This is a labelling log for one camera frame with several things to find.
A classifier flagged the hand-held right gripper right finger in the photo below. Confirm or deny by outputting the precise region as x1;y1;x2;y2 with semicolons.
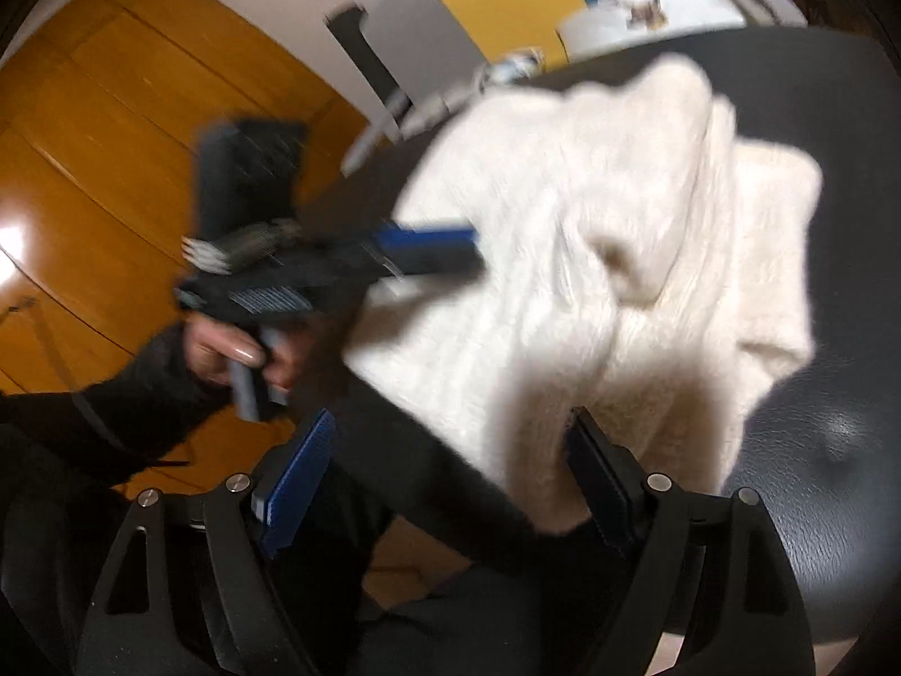
565;408;818;676

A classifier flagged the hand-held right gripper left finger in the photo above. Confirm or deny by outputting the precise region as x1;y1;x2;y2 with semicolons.
77;408;337;676

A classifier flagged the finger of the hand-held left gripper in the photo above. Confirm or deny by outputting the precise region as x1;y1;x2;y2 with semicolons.
376;223;481;255
383;253;487;284

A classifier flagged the white knit sweater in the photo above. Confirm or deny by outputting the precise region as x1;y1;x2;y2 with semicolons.
341;55;824;536

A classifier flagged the person's left forearm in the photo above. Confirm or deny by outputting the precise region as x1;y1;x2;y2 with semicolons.
0;324;233;490

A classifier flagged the person's left hand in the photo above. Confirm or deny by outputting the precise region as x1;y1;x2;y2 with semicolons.
184;315;312;393

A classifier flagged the blue white patterned pillow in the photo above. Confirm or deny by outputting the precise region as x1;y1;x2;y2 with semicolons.
485;49;546;86

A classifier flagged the white deer print pillow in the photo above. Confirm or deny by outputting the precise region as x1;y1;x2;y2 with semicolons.
556;0;747;61

